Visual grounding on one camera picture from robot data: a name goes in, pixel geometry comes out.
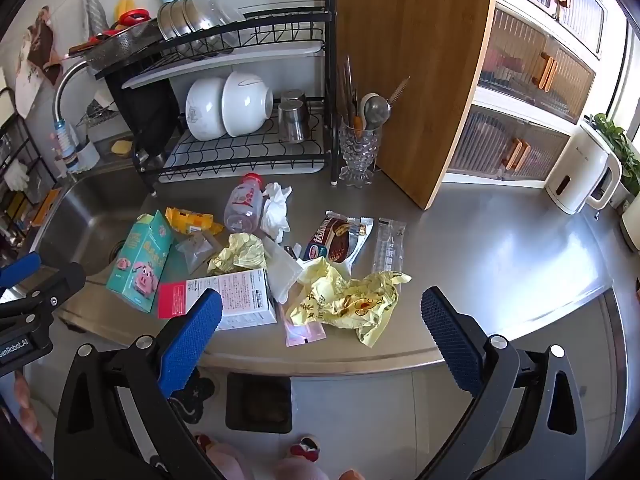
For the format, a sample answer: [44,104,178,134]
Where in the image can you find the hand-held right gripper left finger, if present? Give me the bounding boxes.
[52,287,226,480]

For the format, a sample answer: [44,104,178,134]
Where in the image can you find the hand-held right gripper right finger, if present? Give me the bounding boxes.
[420,286,588,480]

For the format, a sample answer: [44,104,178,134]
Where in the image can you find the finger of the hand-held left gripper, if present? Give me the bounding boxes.
[0,261,87,321]
[0,251,42,288]

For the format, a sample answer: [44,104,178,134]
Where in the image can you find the yellow leaf print wrapper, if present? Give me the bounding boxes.
[207,232,266,276]

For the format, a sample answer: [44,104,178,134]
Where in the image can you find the red and blue cake wrapper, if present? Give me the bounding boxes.
[301,211,375,267]

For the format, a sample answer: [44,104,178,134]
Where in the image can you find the black trash bin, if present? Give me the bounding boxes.
[224,372,294,435]

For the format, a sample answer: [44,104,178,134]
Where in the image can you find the person's left hand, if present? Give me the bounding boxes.
[0,369,45,443]

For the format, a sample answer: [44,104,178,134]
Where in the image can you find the white box with red label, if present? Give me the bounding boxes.
[157,268,279,332]

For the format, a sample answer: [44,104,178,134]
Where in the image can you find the steel sink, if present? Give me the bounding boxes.
[29,170,152,282]

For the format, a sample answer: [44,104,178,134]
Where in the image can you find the clear packet with brown print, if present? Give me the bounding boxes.
[174,231,224,275]

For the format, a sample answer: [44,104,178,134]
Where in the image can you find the teal carton with pig print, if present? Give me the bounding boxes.
[105,209,175,315]

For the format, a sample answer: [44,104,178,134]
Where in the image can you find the white gloves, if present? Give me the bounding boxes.
[2,157,31,192]

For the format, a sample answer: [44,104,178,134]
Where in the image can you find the pink clear zip bag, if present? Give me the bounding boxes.
[283,317,326,348]

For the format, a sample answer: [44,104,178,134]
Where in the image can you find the yellow plastic bag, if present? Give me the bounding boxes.
[284,257,412,349]

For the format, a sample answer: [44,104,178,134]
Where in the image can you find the clear plastic bag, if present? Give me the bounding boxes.
[262,237,319,304]

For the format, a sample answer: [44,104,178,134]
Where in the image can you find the long clear packet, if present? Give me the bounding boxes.
[372,217,407,274]

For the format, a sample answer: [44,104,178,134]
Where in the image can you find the yellow snack packet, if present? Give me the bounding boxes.
[165,206,225,236]

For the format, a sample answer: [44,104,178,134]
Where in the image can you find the pink plush slipper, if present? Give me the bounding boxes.
[274,435,322,480]
[192,432,242,480]

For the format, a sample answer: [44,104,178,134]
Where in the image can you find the white cup holder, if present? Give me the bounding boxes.
[74,141,104,172]

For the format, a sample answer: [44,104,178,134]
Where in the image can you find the clear bottle with red cap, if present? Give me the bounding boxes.
[223,172,266,235]

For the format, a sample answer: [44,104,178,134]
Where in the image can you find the white crumpled tissue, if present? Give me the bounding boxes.
[259,182,294,244]

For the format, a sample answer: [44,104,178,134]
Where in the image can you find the steel faucet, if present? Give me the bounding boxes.
[51,57,108,171]

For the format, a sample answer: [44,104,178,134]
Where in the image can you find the white drain tray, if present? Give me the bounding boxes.
[121,40,324,89]
[164,135,327,182]

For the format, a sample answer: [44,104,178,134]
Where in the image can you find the glass utensil holder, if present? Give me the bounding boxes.
[338,115,384,190]

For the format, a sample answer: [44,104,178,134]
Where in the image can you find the white electric kettle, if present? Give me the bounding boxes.
[543,120,624,216]

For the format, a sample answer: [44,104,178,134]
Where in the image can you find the white printed bowl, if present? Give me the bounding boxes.
[185,77,229,142]
[221,71,275,137]

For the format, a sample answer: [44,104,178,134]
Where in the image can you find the steel ladle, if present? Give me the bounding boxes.
[363,96,392,129]

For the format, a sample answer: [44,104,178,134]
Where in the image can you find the steel colander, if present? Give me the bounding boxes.
[82,20,166,73]

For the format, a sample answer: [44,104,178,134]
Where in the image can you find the white spoon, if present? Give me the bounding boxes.
[358,92,381,131]

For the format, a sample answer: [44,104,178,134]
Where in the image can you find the thin bottle brush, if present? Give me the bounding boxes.
[387,76,411,109]

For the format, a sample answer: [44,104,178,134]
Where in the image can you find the green potted plant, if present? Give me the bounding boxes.
[589,112,640,254]

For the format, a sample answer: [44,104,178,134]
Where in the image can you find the wooden cutting board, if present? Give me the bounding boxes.
[330,0,501,211]

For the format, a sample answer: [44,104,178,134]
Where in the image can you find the white storage cabinet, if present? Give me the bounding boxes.
[442,0,632,192]

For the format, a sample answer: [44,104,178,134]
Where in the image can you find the bundle of chopsticks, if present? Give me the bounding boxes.
[339,55,362,131]

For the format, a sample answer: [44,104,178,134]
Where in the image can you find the red scissors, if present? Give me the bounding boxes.
[116,7,151,29]

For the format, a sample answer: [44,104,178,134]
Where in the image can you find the nested steel bowls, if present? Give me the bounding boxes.
[157,0,247,57]

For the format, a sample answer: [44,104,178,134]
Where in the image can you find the black wire shelf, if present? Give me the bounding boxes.
[0,87,59,252]

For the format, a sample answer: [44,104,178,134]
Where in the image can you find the printed wall hanging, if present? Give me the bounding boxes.
[15,5,64,121]

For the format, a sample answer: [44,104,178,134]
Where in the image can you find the black wire dish rack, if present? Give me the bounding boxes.
[95,0,342,197]

